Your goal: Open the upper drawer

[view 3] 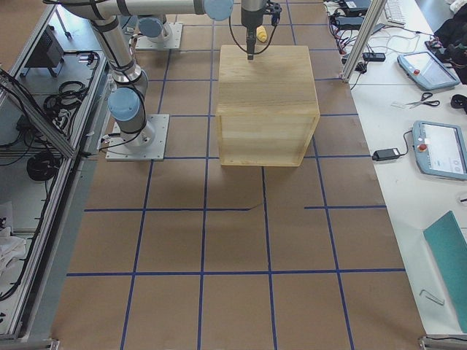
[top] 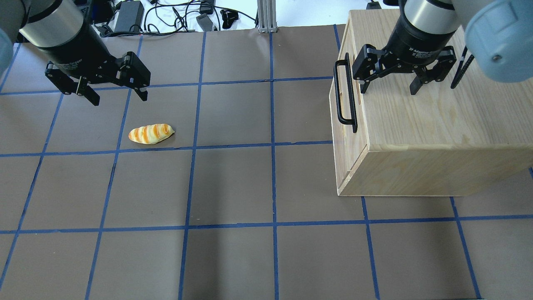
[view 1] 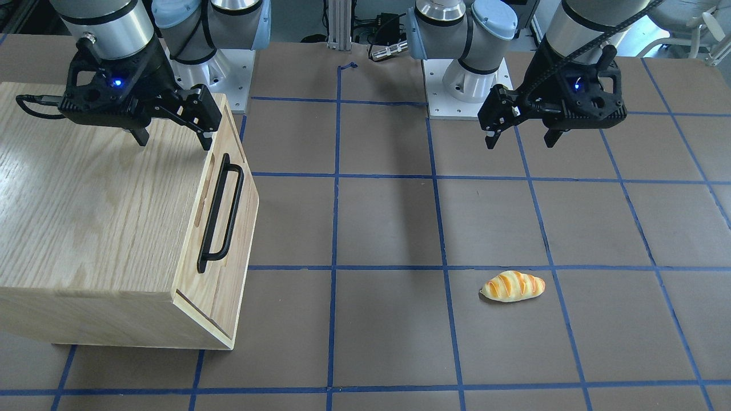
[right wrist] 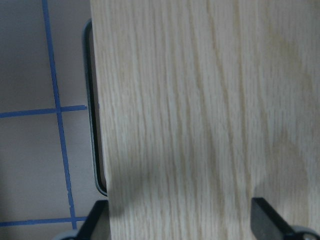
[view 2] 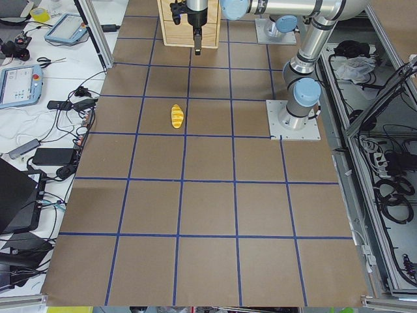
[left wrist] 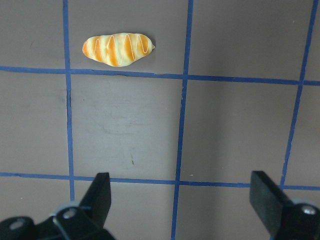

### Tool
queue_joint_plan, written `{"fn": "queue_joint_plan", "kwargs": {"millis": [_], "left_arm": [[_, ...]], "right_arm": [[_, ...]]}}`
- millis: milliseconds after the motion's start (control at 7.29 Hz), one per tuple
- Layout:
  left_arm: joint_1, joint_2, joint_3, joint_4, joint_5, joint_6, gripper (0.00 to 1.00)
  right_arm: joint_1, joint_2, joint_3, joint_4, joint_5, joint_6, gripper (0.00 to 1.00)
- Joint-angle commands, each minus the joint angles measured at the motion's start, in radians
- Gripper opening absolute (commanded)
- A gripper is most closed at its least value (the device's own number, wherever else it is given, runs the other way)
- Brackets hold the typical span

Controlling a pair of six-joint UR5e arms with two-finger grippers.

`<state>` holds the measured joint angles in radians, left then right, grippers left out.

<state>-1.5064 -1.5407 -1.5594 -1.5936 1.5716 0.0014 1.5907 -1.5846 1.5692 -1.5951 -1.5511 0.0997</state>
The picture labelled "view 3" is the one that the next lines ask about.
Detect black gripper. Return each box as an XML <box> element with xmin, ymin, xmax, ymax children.
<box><xmin>265</xmin><ymin>0</ymin><xmax>282</xmax><ymax>26</ymax></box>
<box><xmin>241</xmin><ymin>0</ymin><xmax>264</xmax><ymax>61</ymax></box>

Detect wooden drawer cabinet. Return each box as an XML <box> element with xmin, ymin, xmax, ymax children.
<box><xmin>216</xmin><ymin>45</ymin><xmax>320</xmax><ymax>167</ymax></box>

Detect toy bread roll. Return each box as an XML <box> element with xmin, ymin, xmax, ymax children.
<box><xmin>256</xmin><ymin>26</ymin><xmax>268</xmax><ymax>43</ymax></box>

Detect white keyboard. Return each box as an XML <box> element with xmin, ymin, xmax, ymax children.
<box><xmin>383</xmin><ymin>0</ymin><xmax>406</xmax><ymax>27</ymax></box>

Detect far teach pendant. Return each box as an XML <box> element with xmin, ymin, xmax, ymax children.
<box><xmin>397</xmin><ymin>51</ymin><xmax>460</xmax><ymax>91</ymax></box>

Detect teach pendant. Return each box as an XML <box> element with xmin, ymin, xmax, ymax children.
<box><xmin>397</xmin><ymin>51</ymin><xmax>460</xmax><ymax>91</ymax></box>
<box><xmin>412</xmin><ymin>120</ymin><xmax>466</xmax><ymax>181</ymax></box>

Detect black scissors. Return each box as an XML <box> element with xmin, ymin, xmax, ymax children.
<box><xmin>406</xmin><ymin>92</ymin><xmax>440</xmax><ymax>109</ymax></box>

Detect black power adapter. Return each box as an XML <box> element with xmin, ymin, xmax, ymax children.
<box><xmin>371</xmin><ymin>148</ymin><xmax>401</xmax><ymax>161</ymax></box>

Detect black box on shelf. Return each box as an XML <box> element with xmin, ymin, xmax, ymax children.
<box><xmin>21</xmin><ymin>26</ymin><xmax>64</xmax><ymax>77</ymax></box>

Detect near teach pendant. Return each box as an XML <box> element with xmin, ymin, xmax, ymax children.
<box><xmin>412</xmin><ymin>120</ymin><xmax>466</xmax><ymax>181</ymax></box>

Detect green folder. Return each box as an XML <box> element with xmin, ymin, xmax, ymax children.
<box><xmin>423</xmin><ymin>211</ymin><xmax>466</xmax><ymax>333</ymax></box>

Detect allen key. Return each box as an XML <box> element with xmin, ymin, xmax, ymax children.
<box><xmin>419</xmin><ymin>289</ymin><xmax>445</xmax><ymax>306</ymax></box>

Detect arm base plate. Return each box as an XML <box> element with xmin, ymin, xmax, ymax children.
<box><xmin>136</xmin><ymin>20</ymin><xmax>183</xmax><ymax>51</ymax></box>
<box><xmin>105</xmin><ymin>114</ymin><xmax>169</xmax><ymax>161</ymax></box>

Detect aluminium frame post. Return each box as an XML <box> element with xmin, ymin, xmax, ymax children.
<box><xmin>341</xmin><ymin>0</ymin><xmax>386</xmax><ymax>82</ymax></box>

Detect aluminium frame rail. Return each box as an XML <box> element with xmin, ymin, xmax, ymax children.
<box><xmin>1</xmin><ymin>69</ymin><xmax>77</xmax><ymax>158</ymax></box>

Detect black cable coil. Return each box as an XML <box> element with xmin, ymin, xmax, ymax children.
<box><xmin>26</xmin><ymin>150</ymin><xmax>59</xmax><ymax>182</ymax></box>

